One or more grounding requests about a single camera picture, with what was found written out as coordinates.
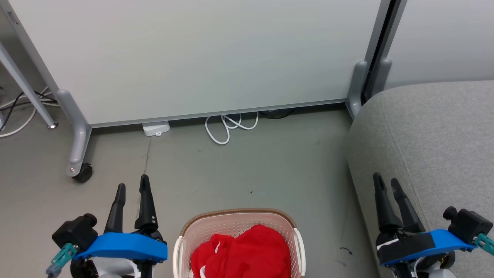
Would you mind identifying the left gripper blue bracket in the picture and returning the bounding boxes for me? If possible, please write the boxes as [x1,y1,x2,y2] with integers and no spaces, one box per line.
[71,175,168,278]

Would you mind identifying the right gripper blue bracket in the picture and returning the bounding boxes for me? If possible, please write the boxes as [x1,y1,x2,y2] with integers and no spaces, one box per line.
[372,173,477,278]

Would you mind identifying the red garment white trim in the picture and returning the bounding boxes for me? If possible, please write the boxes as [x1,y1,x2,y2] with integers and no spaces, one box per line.
[216,224,292,278]

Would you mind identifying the grey fabric sofa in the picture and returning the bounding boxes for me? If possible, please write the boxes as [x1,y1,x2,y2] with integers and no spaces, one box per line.
[346,80,494,278]

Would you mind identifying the black caster wheel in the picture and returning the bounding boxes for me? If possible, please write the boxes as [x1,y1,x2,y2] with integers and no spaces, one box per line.
[72,163,93,183]

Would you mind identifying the grey partition foot with caster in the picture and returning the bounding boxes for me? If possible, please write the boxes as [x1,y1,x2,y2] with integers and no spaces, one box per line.
[56,90,92,178]

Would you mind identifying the white power adapter box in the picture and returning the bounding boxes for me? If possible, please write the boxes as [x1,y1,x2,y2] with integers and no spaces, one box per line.
[142,121,171,137]

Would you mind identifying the cream perforated laundry basket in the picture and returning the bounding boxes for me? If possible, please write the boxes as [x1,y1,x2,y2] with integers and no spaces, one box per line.
[173,208,306,278]

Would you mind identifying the dark round object under partition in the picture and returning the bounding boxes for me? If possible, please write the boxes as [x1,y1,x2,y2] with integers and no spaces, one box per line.
[260,108,296,120]

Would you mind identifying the grey metal table leg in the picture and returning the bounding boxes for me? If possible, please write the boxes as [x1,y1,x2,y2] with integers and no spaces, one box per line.
[0,41,59,129]

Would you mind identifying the large white partition panel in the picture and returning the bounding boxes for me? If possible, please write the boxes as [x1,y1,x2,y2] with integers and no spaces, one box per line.
[0,0,391,129]

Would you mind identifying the small white partition panel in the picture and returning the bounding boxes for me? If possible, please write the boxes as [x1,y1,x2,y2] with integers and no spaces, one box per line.
[384,0,494,90]

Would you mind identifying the teal left cable connector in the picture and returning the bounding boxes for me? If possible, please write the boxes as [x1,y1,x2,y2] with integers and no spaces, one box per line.
[46,243,78,277]

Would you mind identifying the teal cable connector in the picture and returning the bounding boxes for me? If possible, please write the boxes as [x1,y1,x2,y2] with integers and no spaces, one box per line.
[474,233,494,256]
[46,243,78,277]

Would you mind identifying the teal right cable connector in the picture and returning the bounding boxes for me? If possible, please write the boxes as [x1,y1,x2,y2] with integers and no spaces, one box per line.
[474,233,494,256]

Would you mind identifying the white looped cable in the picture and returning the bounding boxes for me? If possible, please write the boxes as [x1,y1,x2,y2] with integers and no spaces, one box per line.
[204,112,259,146]

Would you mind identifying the black floor cables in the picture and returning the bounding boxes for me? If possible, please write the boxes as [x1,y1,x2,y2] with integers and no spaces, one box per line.
[0,90,58,122]

